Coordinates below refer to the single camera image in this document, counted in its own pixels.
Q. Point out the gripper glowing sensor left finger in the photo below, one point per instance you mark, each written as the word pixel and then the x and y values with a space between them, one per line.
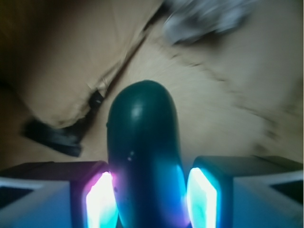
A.
pixel 57 195

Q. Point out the open brown paper bag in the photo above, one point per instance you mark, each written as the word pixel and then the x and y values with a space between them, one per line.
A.
pixel 239 93

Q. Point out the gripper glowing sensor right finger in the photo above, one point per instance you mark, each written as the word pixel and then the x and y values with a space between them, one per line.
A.
pixel 246 192

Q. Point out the dark green plastic pickle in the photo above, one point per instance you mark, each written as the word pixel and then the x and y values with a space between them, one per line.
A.
pixel 144 158

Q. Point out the crumpled white paper ball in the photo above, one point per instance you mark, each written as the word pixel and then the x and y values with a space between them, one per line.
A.
pixel 190 20

